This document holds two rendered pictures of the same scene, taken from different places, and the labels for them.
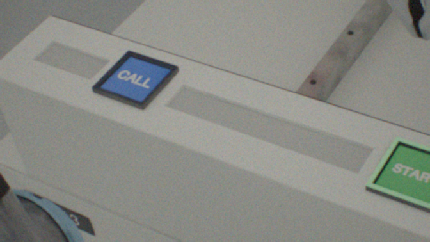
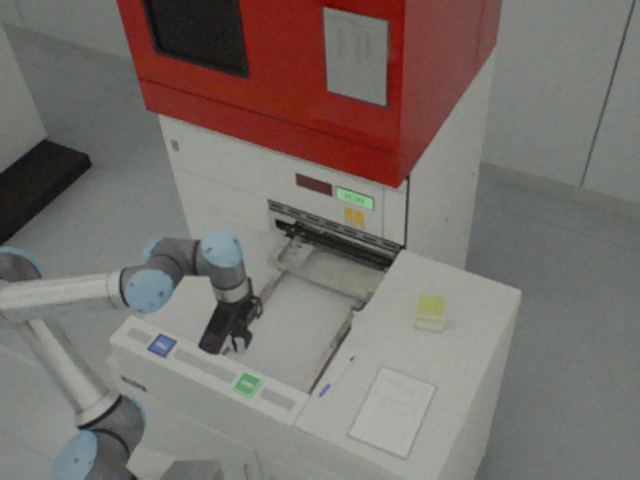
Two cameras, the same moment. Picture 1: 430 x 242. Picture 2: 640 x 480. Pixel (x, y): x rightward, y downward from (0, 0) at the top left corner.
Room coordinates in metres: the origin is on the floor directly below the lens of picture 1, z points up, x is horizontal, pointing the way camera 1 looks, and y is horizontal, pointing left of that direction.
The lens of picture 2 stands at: (-0.56, -0.22, 2.46)
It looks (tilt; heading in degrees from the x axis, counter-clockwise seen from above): 46 degrees down; 353
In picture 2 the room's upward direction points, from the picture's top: 4 degrees counter-clockwise
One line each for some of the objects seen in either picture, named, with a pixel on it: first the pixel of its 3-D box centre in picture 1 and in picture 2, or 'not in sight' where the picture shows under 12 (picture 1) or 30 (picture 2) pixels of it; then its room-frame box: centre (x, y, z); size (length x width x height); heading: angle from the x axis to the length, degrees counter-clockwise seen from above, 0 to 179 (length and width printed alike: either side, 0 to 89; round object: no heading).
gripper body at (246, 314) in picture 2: not in sight; (236, 305); (0.44, -0.15, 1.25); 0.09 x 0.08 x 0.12; 141
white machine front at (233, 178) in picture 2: not in sight; (279, 190); (1.04, -0.31, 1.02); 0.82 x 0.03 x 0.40; 51
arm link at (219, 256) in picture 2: not in sight; (222, 258); (0.44, -0.14, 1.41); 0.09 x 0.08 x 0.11; 73
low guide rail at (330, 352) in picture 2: not in sight; (339, 338); (0.60, -0.40, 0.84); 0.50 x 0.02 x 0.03; 141
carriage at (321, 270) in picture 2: not in sight; (326, 272); (0.82, -0.41, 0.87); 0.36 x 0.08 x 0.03; 51
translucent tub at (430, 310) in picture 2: not in sight; (430, 314); (0.51, -0.62, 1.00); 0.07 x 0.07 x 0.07; 66
